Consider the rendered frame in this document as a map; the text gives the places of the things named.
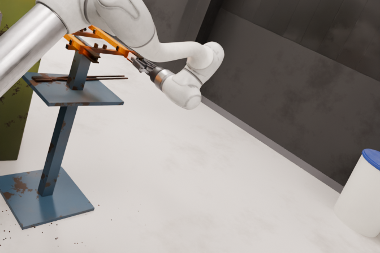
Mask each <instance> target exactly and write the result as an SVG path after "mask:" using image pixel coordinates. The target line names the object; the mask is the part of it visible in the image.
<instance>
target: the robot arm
mask: <svg viewBox="0 0 380 253"><path fill-rule="evenodd" d="M91 25H93V26H95V27H97V28H99V29H102V30H104V31H105V32H107V33H109V34H111V35H113V36H117V37H118V38H119V39H120V40H121V41H123V42H124V43H125V44H126V45H127V46H128V47H130V48H131V49H133V50H135V51H136V52H137V53H139V54H140V55H141V56H143V57H144V58H146V59H147V61H146V60H144V59H142V61H140V60H139V58H138V57H136V56H135V55H133V54H132V53H131V52H129V54H128V57H127V58H128V59H129V60H131V61H132V65H133V66H134V67H135V68H136V69H138V70H139V72H140V73H142V72H145V73H146V74H147V75H148V76H149V77H150V80H151V82H153V83H154V84H155V86H156V87H157V88H158V89H159V90H160V91H161V92H163V93H165V95H166V97H167V98H168V99H169V100H170V101H172V102H173V103H175V104H176V105H178V106H179V107H181V108H184V109H186V110H192V109H194V108H196V107H197V106H198V105H199V104H200V102H201V93H200V87H201V86H202V85H203V84H204V83H205V82H206V81H207V80H208V79H210V77H211V76H212V75H213V74H214V73H215V71H216V70H217V69H218V68H219V66H220V65H221V63H222V61H223V58H224V51H223V48H222V47H221V45H219V44H218V43H216V42H208V43H206V44H204V45H201V44H200V43H197V42H174V43H160V42H159V40H158V37H157V32H156V27H155V25H154V23H153V20H152V17H151V14H150V12H149V11H148V9H147V7H146V6H145V4H144V3H143V1H142V0H36V5H35V6H34V7H33V8H31V9H30V10H29V11H28V12H27V13H26V14H25V15H24V16H23V17H22V18H20V19H19V20H18V21H17V22H16V23H15V24H14V25H13V26H11V27H10V28H9V29H8V30H7V31H6V32H4V34H3V35H1V36H0V97H1V96H2V95H4V93H5V92H6V91H8V89H9V88H10V87H12V86H13V84H14V83H16V82H17V80H18V79H20V78H21V77H22V76H23V75H24V74H25V73H26V72H27V71H28V70H29V69H30V68H31V67H32V66H33V65H34V64H35V63H36V62H37V61H39V60H40V59H41V58H42V57H43V56H44V55H45V54H46V53H47V52H48V51H49V50H50V49H51V48H52V47H53V46H54V45H55V44H56V43H57V42H58V41H59V40H60V39H61V38H62V37H63V36H64V35H65V34H72V33H75V32H77V31H79V30H81V29H83V28H86V27H88V26H91ZM182 58H188V59H187V64H186V66H185V67H184V68H183V69H182V70H181V71H180V72H179V73H177V74H174V73H172V72H171V71H169V70H168V69H164V68H162V67H158V66H157V65H155V64H153V63H152V62H150V61H153V62H168V61H172V60H177V59H182ZM148 60H150V61H148Z"/></svg>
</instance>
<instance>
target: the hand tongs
mask: <svg viewBox="0 0 380 253"><path fill-rule="evenodd" d="M98 77H116V78H98ZM31 79H32V80H34V81H35V82H52V81H56V80H58V81H67V79H68V76H62V77H48V76H32V78H31ZM125 79H128V77H125V75H109V76H87V78H86V81H88V80H125Z"/></svg>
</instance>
